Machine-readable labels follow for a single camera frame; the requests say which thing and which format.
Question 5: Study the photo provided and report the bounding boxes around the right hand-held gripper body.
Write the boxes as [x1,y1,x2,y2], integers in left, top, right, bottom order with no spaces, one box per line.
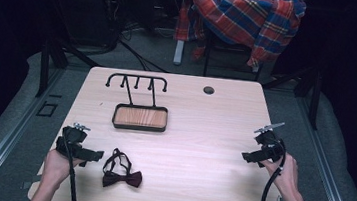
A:
[251,119,290,166]

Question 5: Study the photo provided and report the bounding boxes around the black metal stand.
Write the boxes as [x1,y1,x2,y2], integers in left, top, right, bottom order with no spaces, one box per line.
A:
[257,59,326,131]
[33,36,104,105]

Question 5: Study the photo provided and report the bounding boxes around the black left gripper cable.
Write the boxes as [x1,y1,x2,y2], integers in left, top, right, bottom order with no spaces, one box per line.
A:
[54,128,87,201]

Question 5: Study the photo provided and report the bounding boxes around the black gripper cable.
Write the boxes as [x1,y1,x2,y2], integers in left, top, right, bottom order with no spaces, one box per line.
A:
[259,138,289,201]
[54,128,87,201]

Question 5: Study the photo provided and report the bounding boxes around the aluminium floor rail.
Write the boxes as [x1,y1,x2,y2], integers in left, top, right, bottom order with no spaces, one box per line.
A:
[0,61,67,201]
[285,92,357,201]

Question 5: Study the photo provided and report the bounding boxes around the black chair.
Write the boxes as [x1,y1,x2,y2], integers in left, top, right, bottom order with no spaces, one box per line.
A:
[201,29,266,84]

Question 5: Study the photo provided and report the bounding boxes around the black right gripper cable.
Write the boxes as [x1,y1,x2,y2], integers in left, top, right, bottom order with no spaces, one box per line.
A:
[259,138,289,201]

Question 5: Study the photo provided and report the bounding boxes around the person's left hand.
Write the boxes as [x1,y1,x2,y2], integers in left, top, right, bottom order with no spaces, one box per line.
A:
[39,148,86,189]

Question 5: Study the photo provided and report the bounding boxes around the red blue plaid shirt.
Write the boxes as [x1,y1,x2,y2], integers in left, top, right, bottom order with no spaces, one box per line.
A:
[171,0,309,74]

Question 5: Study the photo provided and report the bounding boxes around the person's right hand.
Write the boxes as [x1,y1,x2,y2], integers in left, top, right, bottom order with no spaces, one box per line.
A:
[256,150,302,198]

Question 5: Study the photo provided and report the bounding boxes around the white table leg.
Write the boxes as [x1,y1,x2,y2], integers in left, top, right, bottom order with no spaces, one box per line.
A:
[172,39,186,67]

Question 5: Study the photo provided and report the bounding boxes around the black floor cables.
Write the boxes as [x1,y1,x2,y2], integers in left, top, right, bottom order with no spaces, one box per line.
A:
[115,20,176,75]

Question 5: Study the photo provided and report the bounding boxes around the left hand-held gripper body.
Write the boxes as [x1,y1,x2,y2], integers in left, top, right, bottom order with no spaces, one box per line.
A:
[54,120,93,159]

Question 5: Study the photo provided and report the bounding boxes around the dark red bow tie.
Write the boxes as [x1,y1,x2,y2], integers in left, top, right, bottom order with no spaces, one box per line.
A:
[100,146,146,192]

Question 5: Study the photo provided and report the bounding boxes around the black hook rack wooden tray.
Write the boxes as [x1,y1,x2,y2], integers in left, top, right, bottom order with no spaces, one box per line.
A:
[100,71,173,134]

